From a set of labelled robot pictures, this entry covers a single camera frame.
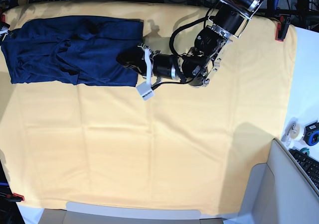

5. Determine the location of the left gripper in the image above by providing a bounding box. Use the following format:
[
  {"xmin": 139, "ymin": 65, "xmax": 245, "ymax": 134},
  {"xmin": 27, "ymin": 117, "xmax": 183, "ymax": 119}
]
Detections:
[{"xmin": 116, "ymin": 43, "xmax": 182, "ymax": 87}]

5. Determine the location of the blue long-sleeve shirt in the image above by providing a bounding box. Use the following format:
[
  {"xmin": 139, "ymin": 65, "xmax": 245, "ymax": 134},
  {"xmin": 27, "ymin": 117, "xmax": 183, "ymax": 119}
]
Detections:
[{"xmin": 0, "ymin": 16, "xmax": 144, "ymax": 87}]

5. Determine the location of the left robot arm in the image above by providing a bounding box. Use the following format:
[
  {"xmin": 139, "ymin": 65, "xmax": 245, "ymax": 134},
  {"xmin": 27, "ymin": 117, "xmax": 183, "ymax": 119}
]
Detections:
[{"xmin": 117, "ymin": 0, "xmax": 263, "ymax": 90}]

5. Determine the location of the yellow table cloth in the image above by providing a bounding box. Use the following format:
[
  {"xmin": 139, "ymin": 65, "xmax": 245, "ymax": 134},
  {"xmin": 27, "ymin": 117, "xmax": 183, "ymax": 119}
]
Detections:
[{"xmin": 0, "ymin": 0, "xmax": 299, "ymax": 216}]

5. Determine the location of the red clamp top right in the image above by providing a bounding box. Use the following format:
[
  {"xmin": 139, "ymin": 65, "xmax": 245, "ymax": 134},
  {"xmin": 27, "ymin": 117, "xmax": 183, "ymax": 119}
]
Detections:
[{"xmin": 275, "ymin": 15, "xmax": 292, "ymax": 42}]

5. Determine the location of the clear tape roll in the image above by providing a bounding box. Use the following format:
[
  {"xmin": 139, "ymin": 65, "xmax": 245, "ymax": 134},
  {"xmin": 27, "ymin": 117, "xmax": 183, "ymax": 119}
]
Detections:
[{"xmin": 281, "ymin": 119, "xmax": 306, "ymax": 144}]

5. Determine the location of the red clamp bottom left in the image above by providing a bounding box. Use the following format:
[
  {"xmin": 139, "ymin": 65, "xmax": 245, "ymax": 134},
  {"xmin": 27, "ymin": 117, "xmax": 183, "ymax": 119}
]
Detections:
[{"xmin": 4, "ymin": 194, "xmax": 24, "ymax": 203}]

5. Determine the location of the blue tape measure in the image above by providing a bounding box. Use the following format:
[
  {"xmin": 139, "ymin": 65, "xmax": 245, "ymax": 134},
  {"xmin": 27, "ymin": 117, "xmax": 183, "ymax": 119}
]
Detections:
[{"xmin": 303, "ymin": 121, "xmax": 319, "ymax": 146}]

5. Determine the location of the green tape roll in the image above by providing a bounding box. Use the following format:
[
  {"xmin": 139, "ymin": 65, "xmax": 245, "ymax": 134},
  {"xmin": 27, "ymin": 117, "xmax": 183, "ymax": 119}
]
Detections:
[{"xmin": 300, "ymin": 148, "xmax": 310, "ymax": 156}]

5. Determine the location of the white cardboard box right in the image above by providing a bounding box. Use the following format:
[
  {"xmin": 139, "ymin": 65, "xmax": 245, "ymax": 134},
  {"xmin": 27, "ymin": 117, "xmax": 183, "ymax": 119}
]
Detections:
[{"xmin": 236, "ymin": 139, "xmax": 319, "ymax": 224}]

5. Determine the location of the black keyboard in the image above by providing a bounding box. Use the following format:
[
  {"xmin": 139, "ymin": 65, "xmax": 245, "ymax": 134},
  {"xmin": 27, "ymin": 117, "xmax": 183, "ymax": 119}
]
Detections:
[{"xmin": 289, "ymin": 149, "xmax": 319, "ymax": 196}]

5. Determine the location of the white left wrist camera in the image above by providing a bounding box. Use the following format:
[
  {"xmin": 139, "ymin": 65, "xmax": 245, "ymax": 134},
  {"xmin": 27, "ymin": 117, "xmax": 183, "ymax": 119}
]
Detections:
[{"xmin": 136, "ymin": 82, "xmax": 155, "ymax": 101}]

